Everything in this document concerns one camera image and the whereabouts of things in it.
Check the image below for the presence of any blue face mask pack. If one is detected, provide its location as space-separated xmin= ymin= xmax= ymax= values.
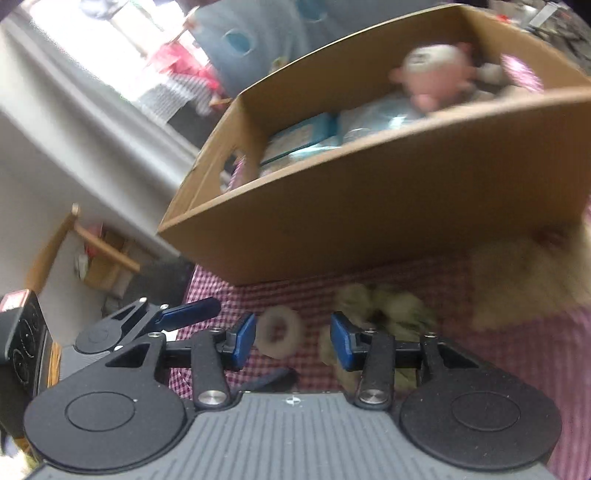
xmin=339 ymin=93 xmax=425 ymax=144

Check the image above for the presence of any white fluffy sleeve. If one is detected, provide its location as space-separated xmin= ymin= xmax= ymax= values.
xmin=470 ymin=223 xmax=590 ymax=331

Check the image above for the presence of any blue patterned hanging blanket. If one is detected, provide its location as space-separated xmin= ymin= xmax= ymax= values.
xmin=191 ymin=0 xmax=436 ymax=97

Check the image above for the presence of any white curtain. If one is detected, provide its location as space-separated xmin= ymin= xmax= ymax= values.
xmin=1 ymin=8 xmax=198 ymax=256

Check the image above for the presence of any purple checkered tablecloth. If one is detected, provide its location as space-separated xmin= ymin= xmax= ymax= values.
xmin=167 ymin=55 xmax=591 ymax=480

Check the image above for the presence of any black seat wooden chair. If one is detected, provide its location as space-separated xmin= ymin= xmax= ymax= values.
xmin=24 ymin=203 xmax=195 ymax=306

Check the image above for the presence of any pink white plush toy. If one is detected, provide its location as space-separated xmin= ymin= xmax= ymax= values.
xmin=389 ymin=42 xmax=510 ymax=114

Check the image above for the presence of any cotton swab plastic pack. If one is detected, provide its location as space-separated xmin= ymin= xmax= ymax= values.
xmin=259 ymin=136 xmax=341 ymax=177

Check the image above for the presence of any polka dot cloth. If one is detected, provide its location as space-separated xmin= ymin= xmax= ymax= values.
xmin=137 ymin=74 xmax=213 ymax=123

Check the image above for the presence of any brown cardboard box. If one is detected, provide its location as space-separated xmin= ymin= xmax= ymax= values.
xmin=158 ymin=4 xmax=590 ymax=285

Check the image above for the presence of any green floral scrunchie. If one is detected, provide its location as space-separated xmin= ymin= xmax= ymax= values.
xmin=318 ymin=282 xmax=440 ymax=393

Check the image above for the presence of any left gripper tracking camera module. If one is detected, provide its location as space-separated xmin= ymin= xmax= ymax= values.
xmin=0 ymin=289 xmax=53 ymax=439

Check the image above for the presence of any blue rectangular carton box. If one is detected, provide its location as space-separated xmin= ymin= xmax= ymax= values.
xmin=260 ymin=113 xmax=338 ymax=165

